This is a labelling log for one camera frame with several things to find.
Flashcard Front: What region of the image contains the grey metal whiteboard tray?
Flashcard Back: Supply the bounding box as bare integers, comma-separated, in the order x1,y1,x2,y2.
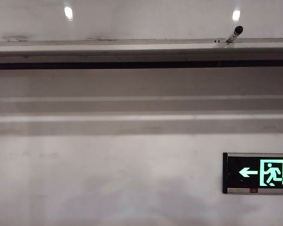
0,37,283,71

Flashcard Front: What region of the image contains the white glossy whiteboard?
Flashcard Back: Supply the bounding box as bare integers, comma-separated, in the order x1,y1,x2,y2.
0,0,283,42

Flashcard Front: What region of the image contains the black green emergency exit sign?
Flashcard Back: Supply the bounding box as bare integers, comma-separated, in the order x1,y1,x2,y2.
222,152,283,195

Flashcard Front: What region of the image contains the white marker with black cap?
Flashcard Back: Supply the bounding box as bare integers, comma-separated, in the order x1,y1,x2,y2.
225,25,244,45

